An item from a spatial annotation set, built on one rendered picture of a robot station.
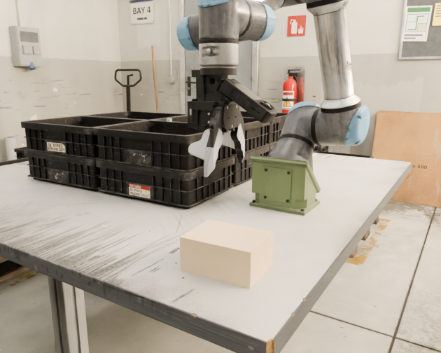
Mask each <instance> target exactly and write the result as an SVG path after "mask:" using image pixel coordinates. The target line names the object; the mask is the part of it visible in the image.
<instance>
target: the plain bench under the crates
mask: <svg viewBox="0 0 441 353"><path fill-rule="evenodd" d="M27 164H29V161H26V162H19V163H14V164H10V165H3V166H0V257H2V258H5V259H7V260H10V261H12V262H14V263H17V264H20V265H23V266H24V267H26V268H29V269H32V270H35V271H37V272H39V273H42V274H44V275H47V276H48V287H49V294H50V305H51V312H52V324H53V330H54V337H55V349H56V353H89V347H88V332H87V324H86V316H85V300H84V292H83V291H86V292H88V293H91V294H93V295H96V296H99V297H100V298H103V299H105V300H108V301H111V302H112V303H115V304H118V305H120V306H123V307H126V308H127V309H130V310H133V311H135V312H138V313H139V314H142V315H145V316H147V317H150V318H152V319H155V320H157V321H160V322H162V323H164V324H167V325H169V326H172V327H174V328H177V329H179V330H181V331H184V332H186V333H189V334H191V335H194V336H196V337H198V338H201V339H203V340H206V341H209V342H211V343H213V344H215V345H218V346H221V347H224V348H225V349H228V350H230V351H233V352H236V353H280V352H281V350H282V349H283V348H284V346H285V345H286V343H287V342H288V341H289V340H290V338H291V337H292V335H293V334H294V332H295V331H296V330H297V328H298V327H299V325H300V324H301V323H302V321H303V320H304V319H305V317H306V316H307V315H308V313H309V311H310V310H311V309H312V308H313V306H314V305H315V303H316V302H317V300H318V299H319V298H320V297H321V295H322V293H323V292H324V291H325V289H326V288H327V287H328V285H329V283H331V281H332V280H333V278H334V277H335V275H336V274H337V273H338V271H339V270H340V268H341V267H342V266H343V265H344V263H345V262H346V260H347V259H348V257H349V256H350V255H351V253H352V252H353V250H354V249H355V248H356V246H357V245H358V243H359V242H360V241H361V240H362V238H363V236H364V235H365V234H366V232H367V231H368V230H369V228H370V226H371V225H372V224H373V223H374V222H375V220H376V218H377V217H378V216H379V214H380V213H381V212H382V210H383V208H385V206H386V205H387V203H388V202H389V200H390V199H391V198H392V196H393V195H394V193H395V192H396V191H397V189H398V188H399V186H400V185H401V183H402V182H403V181H404V180H405V178H406V177H407V175H408V174H409V173H410V171H411V169H412V162H403V161H396V160H382V159H375V158H361V157H353V156H346V155H333V154H325V153H318V154H317V155H315V156H313V173H314V176H315V177H316V180H317V182H318V184H319V186H320V188H321V190H320V192H319V193H316V199H317V200H319V201H320V204H319V205H317V206H316V207H315V208H313V209H312V210H311V211H310V212H308V213H307V214H306V215H304V216H302V215H298V214H291V213H287V212H280V211H276V210H271V209H265V208H260V207H253V206H249V203H250V202H252V201H253V200H254V199H255V198H256V193H252V179H251V180H248V181H246V182H244V183H242V184H240V185H238V186H235V187H232V188H230V189H229V190H228V191H225V192H224V193H221V194H219V195H217V196H215V197H213V198H211V199H209V200H206V201H204V202H202V203H200V204H198V205H196V206H194V207H191V208H190V209H183V208H179V207H173V206H169V205H162V204H158V203H154V202H147V201H143V200H137V199H133V198H126V197H123V196H119V195H112V194H108V193H105V192H104V191H91V190H87V189H83V188H77V187H73V186H66V185H62V184H56V183H51V182H47V181H41V180H37V179H33V177H29V176H27V175H29V174H30V171H29V165H27ZM209 219H210V220H214V221H221V222H225V223H232V224H236V225H240V226H247V227H252V228H258V229H263V230H269V231H274V244H273V264H272V265H271V266H270V267H269V268H268V270H267V271H266V272H265V273H264V274H263V275H262V276H261V278H260V279H259V280H258V281H257V282H256V283H255V284H254V285H253V286H252V287H251V288H250V289H248V288H246V287H242V286H237V285H234V284H230V283H227V282H222V281H219V280H216V279H211V278H208V277H203V276H200V275H196V274H192V273H189V272H185V271H182V270H181V260H180V236H182V235H184V234H186V233H187V232H189V231H190V230H192V229H193V228H196V227H197V226H198V225H200V224H202V223H204V222H205V221H207V220H209Z"/></svg>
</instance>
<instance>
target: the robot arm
mask: <svg viewBox="0 0 441 353"><path fill-rule="evenodd" d="M349 1H350V0H198V5H197V7H198V8H199V13H198V14H195V15H189V16H188V17H186V18H183V19H181V20H180V21H179V23H178V25H177V29H176V33H177V37H178V40H179V43H180V44H181V45H182V47H183V48H185V49H186V50H198V51H199V65H200V66H201V67H202V68H200V70H192V77H196V99H192V101H188V128H195V129H196V130H203V131H204V133H203V135H202V138H201V139H200V140H199V141H197V142H195V143H192V144H191V145H190V146H189V148H188V152H189V154H191V155H193V156H196V157H198V158H200V159H203V160H204V177H208V176H209V175H210V173H212V172H213V171H214V170H215V166H216V160H217V158H218V151H219V148H220V147H221V145H225V146H228V147H230V148H234V149H235V150H236V152H237V158H238V161H239V163H242V161H243V159H244V154H245V138H244V137H245V131H244V120H243V117H242V114H241V112H240V109H239V106H240V107H241V108H243V109H244V110H246V111H247V112H249V113H250V114H251V115H252V116H253V117H254V118H255V119H256V120H258V121H259V122H261V123H268V122H272V121H273V119H274V117H275V116H276V114H277V110H276V109H275V108H274V107H273V106H272V105H271V104H269V103H268V102H266V101H264V100H262V99H261V98H259V96H257V95H256V94H254V93H253V92H251V91H250V90H249V89H248V88H246V87H245V86H243V85H242V84H241V83H240V82H238V81H237V80H235V79H231V78H229V79H228V75H237V68H235V67H237V66H238V65H239V42H240V41H247V40H251V41H264V40H265V39H268V38H269V37H270V36H271V35H272V33H273V31H274V28H275V26H276V16H275V14H274V11H276V10H278V9H279V8H283V7H287V6H294V5H298V4H304V3H306V7H307V11H309V12H310V13H311V14H312V15H313V16H314V26H315V32H316V42H317V47H318V57H319V62H320V68H321V78H322V84H323V94H324V100H323V102H322V103H321V105H319V104H316V103H315V104H312V102H300V103H297V104H295V105H293V106H292V107H291V108H290V110H289V112H288V114H287V116H286V119H285V123H284V125H283V129H282V131H281V134H280V137H279V140H278V143H277V145H276V146H275V147H274V148H273V149H272V150H271V152H270V153H269V154H268V156H267V157H273V158H284V159H291V160H303V161H308V162H309V165H310V167H311V169H312V171H313V156H312V154H313V152H314V148H315V146H357V145H359V144H361V143H362V142H363V141H364V139H365V138H366V135H367V133H368V128H369V124H370V112H369V110H368V108H367V107H366V106H364V105H363V106H361V99H360V97H358V96H356V95H355V94H354V83H353V76H352V69H351V56H350V50H349V37H348V30H347V17H346V10H345V8H346V5H347V4H348V3H349ZM190 109H191V118H192V122H190ZM222 132H224V135H223V134H222Z"/></svg>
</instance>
